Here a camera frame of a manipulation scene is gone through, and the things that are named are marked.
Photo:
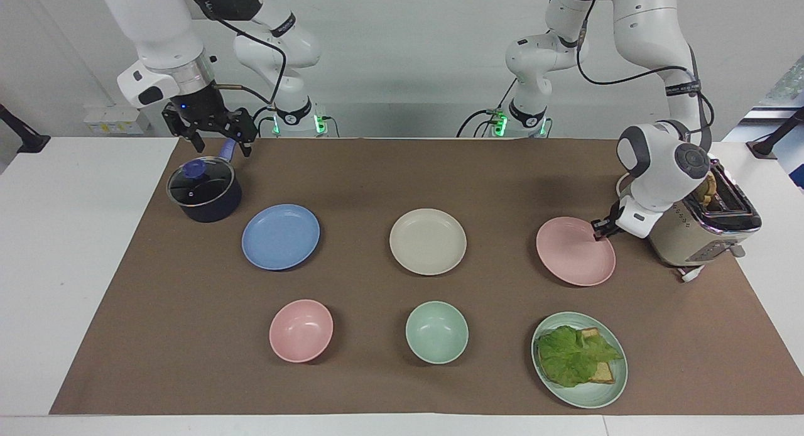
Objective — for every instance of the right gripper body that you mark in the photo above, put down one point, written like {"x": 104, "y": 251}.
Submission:
{"x": 202, "y": 106}

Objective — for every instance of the pink bowl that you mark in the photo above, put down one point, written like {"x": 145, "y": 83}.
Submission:
{"x": 301, "y": 330}

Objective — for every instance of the bread slice in toaster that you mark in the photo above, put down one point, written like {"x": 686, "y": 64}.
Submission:
{"x": 708, "y": 191}

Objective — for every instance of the green plate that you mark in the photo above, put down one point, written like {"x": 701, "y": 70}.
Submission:
{"x": 584, "y": 397}

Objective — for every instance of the silver toaster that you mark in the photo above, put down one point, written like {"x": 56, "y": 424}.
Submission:
{"x": 684, "y": 235}

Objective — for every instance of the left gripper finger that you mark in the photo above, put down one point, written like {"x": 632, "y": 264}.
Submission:
{"x": 615, "y": 210}
{"x": 602, "y": 230}

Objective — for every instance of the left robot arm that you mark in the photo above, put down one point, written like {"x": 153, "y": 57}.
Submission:
{"x": 647, "y": 27}

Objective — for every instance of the dark blue pot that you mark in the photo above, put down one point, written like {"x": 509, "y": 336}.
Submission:
{"x": 220, "y": 207}

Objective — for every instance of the green bowl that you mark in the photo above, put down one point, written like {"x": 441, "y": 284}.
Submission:
{"x": 436, "y": 332}

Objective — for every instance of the white wall socket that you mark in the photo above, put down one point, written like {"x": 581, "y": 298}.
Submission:
{"x": 116, "y": 125}

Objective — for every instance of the toast slice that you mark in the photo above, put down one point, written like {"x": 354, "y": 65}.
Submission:
{"x": 604, "y": 373}

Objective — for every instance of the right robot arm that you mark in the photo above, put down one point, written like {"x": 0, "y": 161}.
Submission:
{"x": 157, "y": 34}

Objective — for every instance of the glass lid with blue knob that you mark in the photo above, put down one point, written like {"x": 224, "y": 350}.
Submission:
{"x": 207, "y": 188}

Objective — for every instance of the beige plate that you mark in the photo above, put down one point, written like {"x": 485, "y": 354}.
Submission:
{"x": 428, "y": 242}

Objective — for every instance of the blue plate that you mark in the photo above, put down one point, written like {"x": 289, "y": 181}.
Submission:
{"x": 281, "y": 237}

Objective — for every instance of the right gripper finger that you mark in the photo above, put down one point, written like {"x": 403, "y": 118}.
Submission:
{"x": 174, "y": 123}
{"x": 242, "y": 129}

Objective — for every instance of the pink plate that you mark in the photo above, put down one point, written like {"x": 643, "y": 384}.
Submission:
{"x": 573, "y": 254}

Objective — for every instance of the white plug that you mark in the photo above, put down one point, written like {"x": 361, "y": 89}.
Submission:
{"x": 691, "y": 274}

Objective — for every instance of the green lettuce leaf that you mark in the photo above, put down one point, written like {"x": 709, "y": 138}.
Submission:
{"x": 568, "y": 357}

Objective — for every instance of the black stand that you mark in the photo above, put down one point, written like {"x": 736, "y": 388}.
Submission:
{"x": 31, "y": 142}
{"x": 763, "y": 148}

